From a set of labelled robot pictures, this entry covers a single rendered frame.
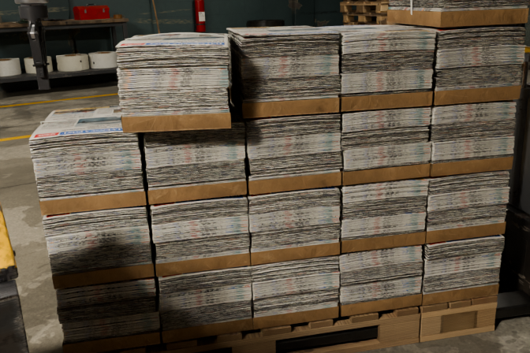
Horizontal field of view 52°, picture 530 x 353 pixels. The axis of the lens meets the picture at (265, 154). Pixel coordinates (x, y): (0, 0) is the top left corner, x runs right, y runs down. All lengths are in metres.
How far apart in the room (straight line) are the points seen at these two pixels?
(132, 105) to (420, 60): 0.84
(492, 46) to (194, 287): 1.15
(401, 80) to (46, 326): 1.56
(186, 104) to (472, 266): 1.13
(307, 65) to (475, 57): 0.52
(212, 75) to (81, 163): 0.44
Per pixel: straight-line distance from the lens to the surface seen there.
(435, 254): 1.92
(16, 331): 0.85
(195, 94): 1.44
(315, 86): 1.58
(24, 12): 1.68
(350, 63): 1.61
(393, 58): 1.66
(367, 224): 1.77
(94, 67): 7.71
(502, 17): 1.81
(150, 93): 1.45
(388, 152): 1.71
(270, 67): 1.55
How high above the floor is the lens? 1.18
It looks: 17 degrees down
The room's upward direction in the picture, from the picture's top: 2 degrees counter-clockwise
